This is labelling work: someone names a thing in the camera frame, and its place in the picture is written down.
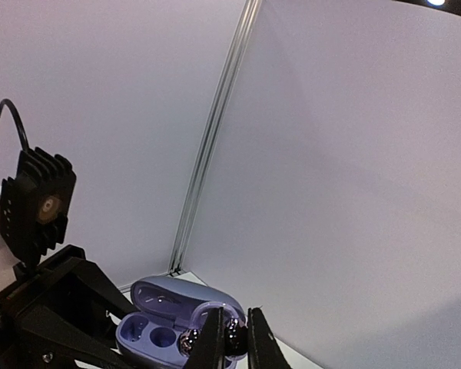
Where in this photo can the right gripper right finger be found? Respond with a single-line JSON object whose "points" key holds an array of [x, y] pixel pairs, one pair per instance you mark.
{"points": [[263, 351]]}

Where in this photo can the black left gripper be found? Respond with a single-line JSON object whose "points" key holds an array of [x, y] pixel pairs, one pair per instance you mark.
{"points": [[60, 315]]}

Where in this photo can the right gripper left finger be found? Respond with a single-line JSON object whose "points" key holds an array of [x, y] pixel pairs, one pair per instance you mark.
{"points": [[209, 351]]}

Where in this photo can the translucent blue charging case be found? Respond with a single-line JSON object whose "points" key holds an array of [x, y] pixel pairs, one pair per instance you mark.
{"points": [[148, 337]]}

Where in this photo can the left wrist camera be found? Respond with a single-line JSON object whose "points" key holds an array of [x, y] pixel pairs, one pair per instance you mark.
{"points": [[34, 209]]}

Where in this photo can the left aluminium corner post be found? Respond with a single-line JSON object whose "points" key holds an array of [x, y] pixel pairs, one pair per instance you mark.
{"points": [[208, 143]]}

